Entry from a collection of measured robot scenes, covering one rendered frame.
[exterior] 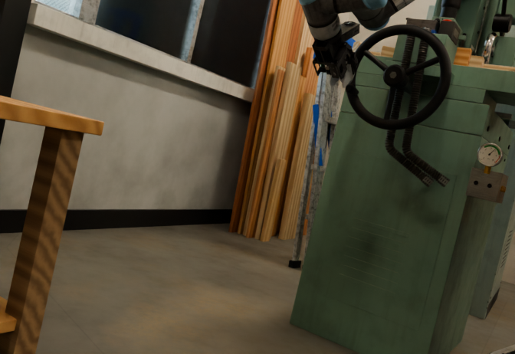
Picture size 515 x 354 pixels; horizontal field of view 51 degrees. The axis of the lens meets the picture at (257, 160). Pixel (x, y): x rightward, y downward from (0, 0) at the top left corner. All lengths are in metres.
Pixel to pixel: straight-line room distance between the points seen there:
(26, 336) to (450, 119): 1.22
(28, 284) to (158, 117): 1.83
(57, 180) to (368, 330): 1.10
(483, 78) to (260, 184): 1.75
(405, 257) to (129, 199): 1.48
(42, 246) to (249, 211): 2.28
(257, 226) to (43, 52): 1.58
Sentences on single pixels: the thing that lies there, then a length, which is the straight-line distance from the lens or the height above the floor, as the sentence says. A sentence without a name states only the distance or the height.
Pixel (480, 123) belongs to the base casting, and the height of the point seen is 0.74.
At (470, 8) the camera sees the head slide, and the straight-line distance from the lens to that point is 1.99.
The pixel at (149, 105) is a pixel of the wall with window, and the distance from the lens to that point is 2.65.
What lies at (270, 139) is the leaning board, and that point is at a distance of 3.12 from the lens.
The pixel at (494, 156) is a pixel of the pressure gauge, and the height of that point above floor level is 0.66.
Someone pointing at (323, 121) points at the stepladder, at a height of 0.72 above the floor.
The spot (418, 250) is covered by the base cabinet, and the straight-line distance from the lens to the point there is 1.65.
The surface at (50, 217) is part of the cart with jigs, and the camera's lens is 0.95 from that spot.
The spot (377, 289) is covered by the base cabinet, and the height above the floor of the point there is 0.21.
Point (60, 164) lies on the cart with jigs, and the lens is 0.94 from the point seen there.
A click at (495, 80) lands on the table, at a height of 0.87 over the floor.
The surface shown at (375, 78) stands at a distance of 1.74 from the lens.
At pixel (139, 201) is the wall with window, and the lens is 2.75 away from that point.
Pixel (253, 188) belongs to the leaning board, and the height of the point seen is 0.28.
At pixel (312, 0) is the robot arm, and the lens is 1.25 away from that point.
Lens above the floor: 0.56
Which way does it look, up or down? 2 degrees down
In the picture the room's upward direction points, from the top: 13 degrees clockwise
